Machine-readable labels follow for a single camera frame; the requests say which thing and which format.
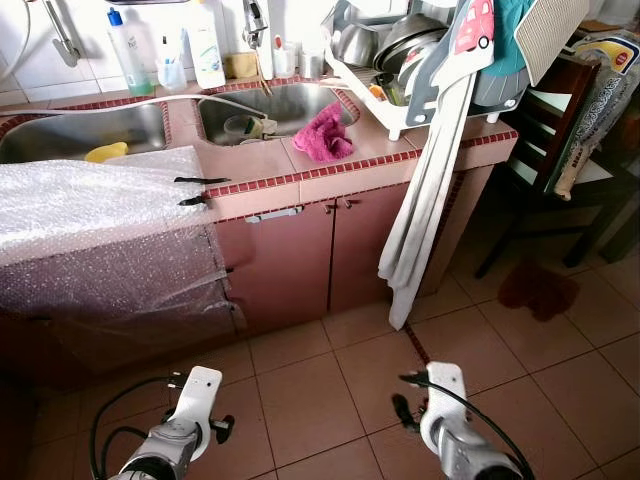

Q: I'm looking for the yellow plastic bowl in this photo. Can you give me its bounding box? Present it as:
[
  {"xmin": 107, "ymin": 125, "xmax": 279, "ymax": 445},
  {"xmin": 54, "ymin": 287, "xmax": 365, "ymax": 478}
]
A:
[{"xmin": 85, "ymin": 142, "xmax": 131, "ymax": 164}]

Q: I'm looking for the pink cabinet door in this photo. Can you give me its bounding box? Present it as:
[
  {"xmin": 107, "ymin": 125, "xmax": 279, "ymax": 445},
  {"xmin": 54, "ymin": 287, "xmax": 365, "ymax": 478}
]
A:
[
  {"xmin": 232, "ymin": 200, "xmax": 338, "ymax": 331},
  {"xmin": 330, "ymin": 180, "xmax": 441, "ymax": 313}
]

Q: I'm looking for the dark red floor rag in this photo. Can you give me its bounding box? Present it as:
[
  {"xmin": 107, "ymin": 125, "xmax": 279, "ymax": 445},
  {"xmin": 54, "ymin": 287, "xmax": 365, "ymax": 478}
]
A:
[{"xmin": 497, "ymin": 258, "xmax": 581, "ymax": 323}]

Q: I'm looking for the clear bubble wrap sheet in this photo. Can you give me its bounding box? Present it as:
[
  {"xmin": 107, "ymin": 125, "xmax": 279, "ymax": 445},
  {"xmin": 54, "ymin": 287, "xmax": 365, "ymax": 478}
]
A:
[{"xmin": 0, "ymin": 147, "xmax": 236, "ymax": 331}]

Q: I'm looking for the long black tape strip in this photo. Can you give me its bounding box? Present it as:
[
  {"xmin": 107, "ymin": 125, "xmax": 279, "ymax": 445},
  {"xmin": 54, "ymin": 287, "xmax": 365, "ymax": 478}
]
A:
[{"xmin": 173, "ymin": 175, "xmax": 231, "ymax": 187}]

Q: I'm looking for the pink cloth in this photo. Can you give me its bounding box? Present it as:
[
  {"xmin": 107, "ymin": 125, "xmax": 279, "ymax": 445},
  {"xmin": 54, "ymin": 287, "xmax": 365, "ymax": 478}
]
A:
[{"xmin": 290, "ymin": 100, "xmax": 356, "ymax": 163}]

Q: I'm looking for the small bowl green sponge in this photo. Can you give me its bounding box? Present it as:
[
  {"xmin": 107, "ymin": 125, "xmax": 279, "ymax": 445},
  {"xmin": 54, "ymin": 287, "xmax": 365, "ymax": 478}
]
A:
[{"xmin": 222, "ymin": 113, "xmax": 263, "ymax": 141}]

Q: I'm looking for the white dish rack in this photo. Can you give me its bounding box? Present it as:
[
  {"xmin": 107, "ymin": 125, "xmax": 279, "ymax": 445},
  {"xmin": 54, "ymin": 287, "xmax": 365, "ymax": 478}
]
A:
[{"xmin": 320, "ymin": 0, "xmax": 526, "ymax": 141}]

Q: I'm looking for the dark wooden chair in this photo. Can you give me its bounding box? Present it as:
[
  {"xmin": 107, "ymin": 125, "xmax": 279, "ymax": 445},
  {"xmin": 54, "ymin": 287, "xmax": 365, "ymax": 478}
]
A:
[{"xmin": 475, "ymin": 55, "xmax": 640, "ymax": 281}]

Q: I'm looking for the stainless steel sink basin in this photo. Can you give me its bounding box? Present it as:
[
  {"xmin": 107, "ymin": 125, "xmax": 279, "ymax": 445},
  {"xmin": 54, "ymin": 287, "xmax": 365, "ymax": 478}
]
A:
[
  {"xmin": 195, "ymin": 82, "xmax": 351, "ymax": 148},
  {"xmin": 0, "ymin": 100, "xmax": 171, "ymax": 166}
]

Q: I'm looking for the clear plastic cup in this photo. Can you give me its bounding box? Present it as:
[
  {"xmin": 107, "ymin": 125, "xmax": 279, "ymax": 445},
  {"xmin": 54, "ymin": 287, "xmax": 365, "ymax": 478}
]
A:
[{"xmin": 155, "ymin": 55, "xmax": 189, "ymax": 93}]

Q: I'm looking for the grey printed bag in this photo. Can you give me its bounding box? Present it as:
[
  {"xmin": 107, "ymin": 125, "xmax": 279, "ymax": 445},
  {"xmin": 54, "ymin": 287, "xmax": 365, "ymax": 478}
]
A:
[{"xmin": 555, "ymin": 30, "xmax": 640, "ymax": 201}]

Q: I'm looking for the yellow sponge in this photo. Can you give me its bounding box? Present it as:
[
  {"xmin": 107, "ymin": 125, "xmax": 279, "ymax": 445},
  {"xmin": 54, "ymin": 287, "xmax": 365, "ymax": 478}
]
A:
[{"xmin": 225, "ymin": 52, "xmax": 259, "ymax": 81}]

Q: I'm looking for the metal cup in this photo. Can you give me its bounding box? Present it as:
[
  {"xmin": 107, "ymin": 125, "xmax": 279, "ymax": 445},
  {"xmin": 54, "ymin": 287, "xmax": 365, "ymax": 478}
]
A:
[{"xmin": 298, "ymin": 45, "xmax": 326, "ymax": 79}]

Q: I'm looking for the steel pan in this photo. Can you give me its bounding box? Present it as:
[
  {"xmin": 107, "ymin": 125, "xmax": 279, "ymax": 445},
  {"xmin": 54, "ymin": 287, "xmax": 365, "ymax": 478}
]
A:
[{"xmin": 375, "ymin": 12, "xmax": 451, "ymax": 81}]

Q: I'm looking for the soap bottle blue cap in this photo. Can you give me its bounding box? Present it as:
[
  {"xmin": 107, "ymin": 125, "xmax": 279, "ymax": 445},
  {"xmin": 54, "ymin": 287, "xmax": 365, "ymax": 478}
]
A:
[{"xmin": 107, "ymin": 8, "xmax": 156, "ymax": 98}]

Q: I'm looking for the white detergent bottle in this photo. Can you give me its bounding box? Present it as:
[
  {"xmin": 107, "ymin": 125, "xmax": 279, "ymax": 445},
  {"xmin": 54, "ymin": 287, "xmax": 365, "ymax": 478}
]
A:
[{"xmin": 185, "ymin": 0, "xmax": 228, "ymax": 91}]

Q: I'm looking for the small steel mixing bowl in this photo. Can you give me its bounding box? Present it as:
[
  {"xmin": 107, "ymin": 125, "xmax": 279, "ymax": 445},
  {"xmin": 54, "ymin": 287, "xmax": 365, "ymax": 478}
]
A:
[{"xmin": 335, "ymin": 20, "xmax": 381, "ymax": 66}]

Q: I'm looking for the blue white toothbrush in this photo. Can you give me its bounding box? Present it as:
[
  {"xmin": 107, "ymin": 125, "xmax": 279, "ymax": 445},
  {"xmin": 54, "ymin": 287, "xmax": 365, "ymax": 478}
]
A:
[{"xmin": 160, "ymin": 35, "xmax": 179, "ymax": 71}]

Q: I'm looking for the teal cloth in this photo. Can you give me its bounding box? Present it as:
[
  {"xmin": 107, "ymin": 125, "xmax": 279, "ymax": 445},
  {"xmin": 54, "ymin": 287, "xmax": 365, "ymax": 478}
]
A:
[{"xmin": 495, "ymin": 0, "xmax": 541, "ymax": 76}]

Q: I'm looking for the beige ribbed board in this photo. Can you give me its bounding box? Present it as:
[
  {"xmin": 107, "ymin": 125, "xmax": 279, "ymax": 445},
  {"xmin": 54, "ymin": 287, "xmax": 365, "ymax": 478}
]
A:
[{"xmin": 515, "ymin": 0, "xmax": 591, "ymax": 86}]

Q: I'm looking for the chrome sink faucet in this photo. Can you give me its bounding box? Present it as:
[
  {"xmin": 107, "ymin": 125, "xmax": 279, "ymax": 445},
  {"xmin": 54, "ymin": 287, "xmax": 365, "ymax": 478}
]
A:
[{"xmin": 240, "ymin": 0, "xmax": 276, "ymax": 96}]

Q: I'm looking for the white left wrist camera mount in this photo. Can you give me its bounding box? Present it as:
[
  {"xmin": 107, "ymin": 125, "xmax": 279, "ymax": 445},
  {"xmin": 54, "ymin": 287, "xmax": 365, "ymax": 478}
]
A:
[{"xmin": 170, "ymin": 365, "xmax": 224, "ymax": 446}]

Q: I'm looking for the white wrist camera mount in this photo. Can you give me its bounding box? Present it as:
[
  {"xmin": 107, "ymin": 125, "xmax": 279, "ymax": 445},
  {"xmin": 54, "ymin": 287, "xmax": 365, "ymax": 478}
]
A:
[
  {"xmin": 425, "ymin": 362, "xmax": 469, "ymax": 441},
  {"xmin": 170, "ymin": 365, "xmax": 224, "ymax": 446}
]

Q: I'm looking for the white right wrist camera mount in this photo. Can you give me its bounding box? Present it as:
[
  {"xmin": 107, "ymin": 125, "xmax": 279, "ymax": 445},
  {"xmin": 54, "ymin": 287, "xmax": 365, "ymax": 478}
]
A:
[{"xmin": 425, "ymin": 362, "xmax": 469, "ymax": 441}]

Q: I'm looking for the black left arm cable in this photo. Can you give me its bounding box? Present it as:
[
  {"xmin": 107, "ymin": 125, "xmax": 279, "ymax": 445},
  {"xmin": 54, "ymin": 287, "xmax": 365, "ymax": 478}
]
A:
[{"xmin": 88, "ymin": 370, "xmax": 186, "ymax": 480}]

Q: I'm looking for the grey cabinet handle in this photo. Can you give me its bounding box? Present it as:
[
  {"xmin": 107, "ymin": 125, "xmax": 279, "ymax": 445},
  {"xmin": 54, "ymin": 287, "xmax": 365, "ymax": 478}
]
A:
[{"xmin": 245, "ymin": 207, "xmax": 303, "ymax": 223}]

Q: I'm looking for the chrome wall tap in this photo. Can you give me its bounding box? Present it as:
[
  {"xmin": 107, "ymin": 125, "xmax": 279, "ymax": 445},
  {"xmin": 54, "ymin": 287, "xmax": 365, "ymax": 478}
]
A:
[{"xmin": 40, "ymin": 0, "xmax": 86, "ymax": 69}]

